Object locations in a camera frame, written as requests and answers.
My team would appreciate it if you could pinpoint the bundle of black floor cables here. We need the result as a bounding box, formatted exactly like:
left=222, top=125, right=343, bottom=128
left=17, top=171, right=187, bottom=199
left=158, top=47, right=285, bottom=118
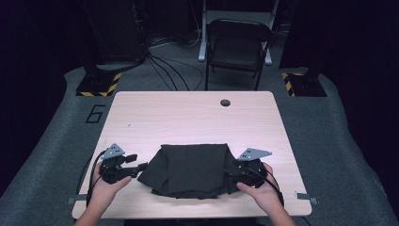
left=146, top=37, right=205, bottom=92

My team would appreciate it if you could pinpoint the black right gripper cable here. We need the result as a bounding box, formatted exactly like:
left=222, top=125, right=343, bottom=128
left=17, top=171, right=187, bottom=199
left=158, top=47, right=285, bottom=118
left=244, top=165, right=285, bottom=207

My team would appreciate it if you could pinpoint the white metal stand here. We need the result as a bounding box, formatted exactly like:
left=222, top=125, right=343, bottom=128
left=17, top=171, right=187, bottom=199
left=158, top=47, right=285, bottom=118
left=198, top=0, right=280, bottom=66

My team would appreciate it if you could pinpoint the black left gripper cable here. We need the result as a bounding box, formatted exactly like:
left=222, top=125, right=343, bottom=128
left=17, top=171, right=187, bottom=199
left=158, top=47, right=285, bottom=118
left=86, top=149, right=109, bottom=207

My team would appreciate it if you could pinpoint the black yellow striped stand base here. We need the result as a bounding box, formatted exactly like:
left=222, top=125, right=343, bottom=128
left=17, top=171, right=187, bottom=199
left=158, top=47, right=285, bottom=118
left=280, top=72, right=327, bottom=98
left=75, top=73, right=122, bottom=98

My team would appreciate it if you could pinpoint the dark pleated skirt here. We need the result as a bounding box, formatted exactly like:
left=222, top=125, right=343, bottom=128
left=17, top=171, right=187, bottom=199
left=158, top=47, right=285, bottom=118
left=136, top=143, right=245, bottom=200

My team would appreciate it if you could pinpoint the grey table edge bracket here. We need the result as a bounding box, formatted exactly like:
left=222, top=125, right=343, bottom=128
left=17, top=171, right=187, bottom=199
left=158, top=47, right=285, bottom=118
left=295, top=191, right=319, bottom=205
left=66, top=193, right=90, bottom=205

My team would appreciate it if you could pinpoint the person's left hand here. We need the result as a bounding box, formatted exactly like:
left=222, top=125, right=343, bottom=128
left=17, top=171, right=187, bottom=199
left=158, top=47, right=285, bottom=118
left=89, top=161, right=133, bottom=210

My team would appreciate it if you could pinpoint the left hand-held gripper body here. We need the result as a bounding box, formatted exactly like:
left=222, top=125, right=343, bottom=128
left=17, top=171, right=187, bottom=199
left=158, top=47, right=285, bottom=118
left=99, top=142, right=133, bottom=186

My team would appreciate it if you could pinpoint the dark curtain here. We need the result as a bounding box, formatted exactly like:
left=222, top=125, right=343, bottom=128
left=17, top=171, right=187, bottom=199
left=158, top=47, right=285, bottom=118
left=279, top=0, right=399, bottom=218
left=0, top=0, right=70, bottom=193

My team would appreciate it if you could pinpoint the black folding chair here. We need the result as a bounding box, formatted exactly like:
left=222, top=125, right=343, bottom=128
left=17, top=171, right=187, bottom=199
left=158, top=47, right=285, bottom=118
left=204, top=18, right=274, bottom=92

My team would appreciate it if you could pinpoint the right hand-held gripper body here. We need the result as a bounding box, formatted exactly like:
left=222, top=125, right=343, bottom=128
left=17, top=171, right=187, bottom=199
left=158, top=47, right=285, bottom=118
left=231, top=147, right=273, bottom=189

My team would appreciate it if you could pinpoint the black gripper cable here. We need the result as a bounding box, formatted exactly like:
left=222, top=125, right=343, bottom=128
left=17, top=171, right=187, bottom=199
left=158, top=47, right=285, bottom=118
left=86, top=149, right=109, bottom=207
left=244, top=165, right=285, bottom=207

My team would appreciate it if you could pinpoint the person's right hand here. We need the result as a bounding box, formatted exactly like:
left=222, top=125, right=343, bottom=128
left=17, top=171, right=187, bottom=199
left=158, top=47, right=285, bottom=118
left=236, top=162, right=285, bottom=218

